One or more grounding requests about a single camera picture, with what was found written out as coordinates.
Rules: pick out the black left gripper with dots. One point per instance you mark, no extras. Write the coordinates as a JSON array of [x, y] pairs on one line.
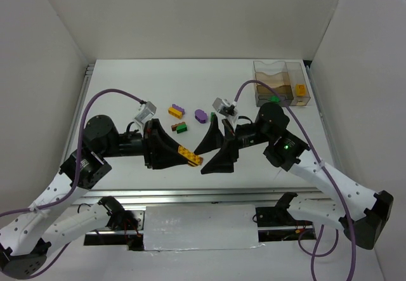
[[148, 144]]

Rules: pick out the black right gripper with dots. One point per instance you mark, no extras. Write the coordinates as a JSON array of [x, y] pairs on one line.
[[231, 139]]

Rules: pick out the yellow striped lego brick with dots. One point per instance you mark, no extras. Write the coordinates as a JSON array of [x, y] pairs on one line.
[[192, 159]]

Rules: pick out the green rounded lego brick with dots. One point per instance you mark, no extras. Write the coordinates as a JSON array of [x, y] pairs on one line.
[[274, 99]]

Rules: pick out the yellow butterfly lego brick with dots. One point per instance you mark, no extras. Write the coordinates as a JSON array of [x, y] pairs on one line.
[[300, 90]]

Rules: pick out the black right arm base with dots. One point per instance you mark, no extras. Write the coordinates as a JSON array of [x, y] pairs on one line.
[[276, 217]]

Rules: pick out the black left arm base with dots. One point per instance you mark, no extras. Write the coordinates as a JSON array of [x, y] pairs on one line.
[[127, 233]]

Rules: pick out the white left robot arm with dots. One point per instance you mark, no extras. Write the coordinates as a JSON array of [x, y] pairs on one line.
[[33, 236]]

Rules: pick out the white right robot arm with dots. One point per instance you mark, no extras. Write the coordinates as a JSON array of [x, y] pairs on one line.
[[359, 212]]

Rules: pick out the brown flat lego plate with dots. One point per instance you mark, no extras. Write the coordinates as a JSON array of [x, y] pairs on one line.
[[175, 126]]

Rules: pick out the green curved lego brick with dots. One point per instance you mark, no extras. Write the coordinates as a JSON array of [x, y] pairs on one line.
[[182, 127]]

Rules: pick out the purple rounded lego brick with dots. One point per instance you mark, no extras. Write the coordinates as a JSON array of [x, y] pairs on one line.
[[201, 116]]

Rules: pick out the yellow rectangular lego brick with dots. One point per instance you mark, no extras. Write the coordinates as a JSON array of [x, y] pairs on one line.
[[175, 113]]

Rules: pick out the purple flat lego plate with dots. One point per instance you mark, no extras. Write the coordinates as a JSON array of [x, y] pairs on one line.
[[178, 108]]

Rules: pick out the white foil cover panel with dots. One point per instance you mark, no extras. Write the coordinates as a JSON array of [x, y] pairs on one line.
[[194, 228]]

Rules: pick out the clear stepped sorting container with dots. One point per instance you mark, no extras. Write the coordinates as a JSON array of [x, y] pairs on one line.
[[275, 76]]

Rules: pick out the clear narrow sorting bin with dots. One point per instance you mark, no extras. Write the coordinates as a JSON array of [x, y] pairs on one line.
[[297, 81]]

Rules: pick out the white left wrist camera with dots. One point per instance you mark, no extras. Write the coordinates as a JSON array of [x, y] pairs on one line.
[[145, 112]]

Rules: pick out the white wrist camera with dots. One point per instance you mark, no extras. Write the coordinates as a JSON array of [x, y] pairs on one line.
[[226, 109], [145, 112]]

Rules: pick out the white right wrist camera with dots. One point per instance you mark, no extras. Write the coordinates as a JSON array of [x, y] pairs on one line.
[[226, 109]]

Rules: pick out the aluminium table edge rail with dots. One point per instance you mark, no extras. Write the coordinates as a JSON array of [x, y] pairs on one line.
[[197, 196]]

